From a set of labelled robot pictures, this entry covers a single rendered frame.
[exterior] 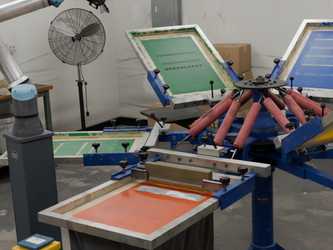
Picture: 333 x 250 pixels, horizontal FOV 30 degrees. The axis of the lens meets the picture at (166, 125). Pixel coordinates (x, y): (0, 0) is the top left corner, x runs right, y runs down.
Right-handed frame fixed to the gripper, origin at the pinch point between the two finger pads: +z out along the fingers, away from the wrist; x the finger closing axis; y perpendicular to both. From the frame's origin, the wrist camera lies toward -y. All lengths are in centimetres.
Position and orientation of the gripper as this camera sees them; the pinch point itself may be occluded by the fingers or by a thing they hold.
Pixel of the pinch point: (117, 4)
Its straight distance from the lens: 324.5
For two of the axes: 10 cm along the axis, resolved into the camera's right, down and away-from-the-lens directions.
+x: 6.1, -3.7, -7.0
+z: 7.8, 4.2, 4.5
